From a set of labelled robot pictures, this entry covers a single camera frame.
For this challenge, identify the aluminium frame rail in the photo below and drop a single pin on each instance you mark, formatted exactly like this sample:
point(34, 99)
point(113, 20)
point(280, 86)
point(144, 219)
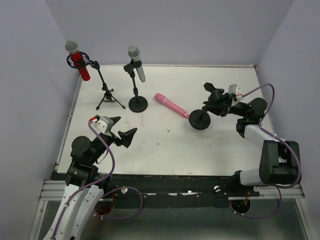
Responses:
point(165, 143)

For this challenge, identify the silver microphone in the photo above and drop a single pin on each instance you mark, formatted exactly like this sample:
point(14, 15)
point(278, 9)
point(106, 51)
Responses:
point(134, 54)

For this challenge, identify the red glitter microphone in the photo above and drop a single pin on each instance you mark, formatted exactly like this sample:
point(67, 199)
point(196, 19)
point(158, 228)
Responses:
point(75, 59)

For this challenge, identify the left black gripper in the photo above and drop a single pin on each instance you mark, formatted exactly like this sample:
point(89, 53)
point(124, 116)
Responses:
point(115, 136)

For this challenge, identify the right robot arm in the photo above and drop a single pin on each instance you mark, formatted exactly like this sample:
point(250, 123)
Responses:
point(279, 163)

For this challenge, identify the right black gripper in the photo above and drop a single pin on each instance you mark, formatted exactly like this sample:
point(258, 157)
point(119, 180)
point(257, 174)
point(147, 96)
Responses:
point(221, 100)

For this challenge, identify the black round-base stand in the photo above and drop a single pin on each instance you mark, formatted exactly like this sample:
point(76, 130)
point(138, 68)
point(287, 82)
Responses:
point(199, 119)
point(137, 104)

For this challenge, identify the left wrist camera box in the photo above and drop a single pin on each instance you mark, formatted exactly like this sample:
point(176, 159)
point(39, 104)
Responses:
point(102, 124)

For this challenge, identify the pink microphone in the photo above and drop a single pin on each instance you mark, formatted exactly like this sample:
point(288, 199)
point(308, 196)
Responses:
point(160, 98)

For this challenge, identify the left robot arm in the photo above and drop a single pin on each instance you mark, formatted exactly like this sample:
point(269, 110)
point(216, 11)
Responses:
point(84, 187)

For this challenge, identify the black mounting rail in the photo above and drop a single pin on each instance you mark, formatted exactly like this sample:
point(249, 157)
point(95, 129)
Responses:
point(129, 191)

